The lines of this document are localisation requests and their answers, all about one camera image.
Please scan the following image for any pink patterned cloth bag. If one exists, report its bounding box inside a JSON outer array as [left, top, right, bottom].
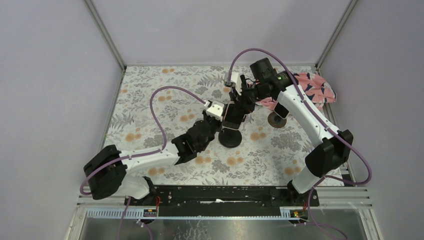
[[258, 72, 337, 112]]

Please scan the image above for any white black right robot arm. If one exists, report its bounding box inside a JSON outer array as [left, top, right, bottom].
[[241, 58, 353, 206]]

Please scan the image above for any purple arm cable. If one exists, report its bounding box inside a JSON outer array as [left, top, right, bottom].
[[227, 48, 373, 240], [79, 86, 213, 240]]

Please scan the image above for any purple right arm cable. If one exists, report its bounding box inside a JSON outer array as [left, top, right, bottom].
[[227, 48, 373, 240]]

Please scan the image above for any phone with beige case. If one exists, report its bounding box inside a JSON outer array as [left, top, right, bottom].
[[221, 101, 247, 131]]

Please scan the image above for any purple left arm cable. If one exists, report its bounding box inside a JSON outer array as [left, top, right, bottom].
[[79, 86, 213, 240]]

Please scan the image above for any small dark phone on cloth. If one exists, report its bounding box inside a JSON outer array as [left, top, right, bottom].
[[273, 103, 290, 119]]

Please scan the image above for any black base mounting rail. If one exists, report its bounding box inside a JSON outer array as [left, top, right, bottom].
[[125, 185, 320, 212]]

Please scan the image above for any black phone stand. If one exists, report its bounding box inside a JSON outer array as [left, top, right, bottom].
[[218, 128, 242, 149]]

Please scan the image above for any white slotted cable duct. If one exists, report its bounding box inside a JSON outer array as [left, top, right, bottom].
[[86, 207, 306, 220]]

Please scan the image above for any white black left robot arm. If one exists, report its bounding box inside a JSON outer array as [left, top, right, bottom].
[[80, 112, 222, 206]]

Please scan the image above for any floral patterned table mat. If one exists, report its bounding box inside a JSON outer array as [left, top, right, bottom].
[[104, 66, 313, 186]]

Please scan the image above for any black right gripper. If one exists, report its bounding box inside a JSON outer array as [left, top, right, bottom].
[[233, 82, 271, 117]]

